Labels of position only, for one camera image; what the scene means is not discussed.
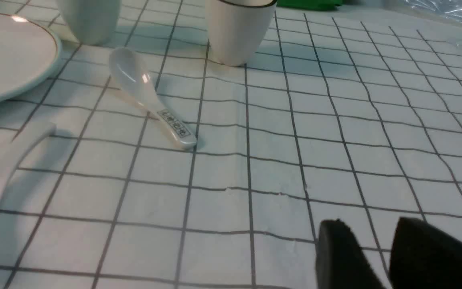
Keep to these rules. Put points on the pale green-rimmed cup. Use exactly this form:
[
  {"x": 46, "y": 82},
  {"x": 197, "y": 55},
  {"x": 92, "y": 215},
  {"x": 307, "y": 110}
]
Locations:
[{"x": 92, "y": 22}]

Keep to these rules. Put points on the pale green-rimmed plate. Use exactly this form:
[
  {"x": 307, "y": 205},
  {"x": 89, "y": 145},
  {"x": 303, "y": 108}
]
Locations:
[{"x": 29, "y": 54}]

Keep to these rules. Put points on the green backdrop cloth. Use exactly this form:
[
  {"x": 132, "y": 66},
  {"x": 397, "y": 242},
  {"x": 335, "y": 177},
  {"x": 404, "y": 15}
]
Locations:
[{"x": 311, "y": 5}]

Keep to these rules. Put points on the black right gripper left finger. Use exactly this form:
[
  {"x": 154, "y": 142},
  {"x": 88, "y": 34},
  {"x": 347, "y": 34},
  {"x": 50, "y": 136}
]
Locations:
[{"x": 340, "y": 261}]

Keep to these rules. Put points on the white black-rimmed cup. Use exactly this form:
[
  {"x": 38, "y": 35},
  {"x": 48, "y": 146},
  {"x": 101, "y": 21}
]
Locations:
[{"x": 236, "y": 28}]

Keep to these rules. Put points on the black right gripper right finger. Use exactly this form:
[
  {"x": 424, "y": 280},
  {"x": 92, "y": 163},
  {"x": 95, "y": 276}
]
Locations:
[{"x": 424, "y": 257}]

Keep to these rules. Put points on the clear plastic wrap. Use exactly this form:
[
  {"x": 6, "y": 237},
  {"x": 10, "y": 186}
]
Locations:
[{"x": 446, "y": 9}]

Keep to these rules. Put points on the white spoon with label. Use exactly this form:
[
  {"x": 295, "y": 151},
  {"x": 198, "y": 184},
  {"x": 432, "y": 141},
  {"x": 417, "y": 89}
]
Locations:
[{"x": 131, "y": 73}]

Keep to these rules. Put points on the white grid tablecloth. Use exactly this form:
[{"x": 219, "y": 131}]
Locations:
[{"x": 355, "y": 114}]

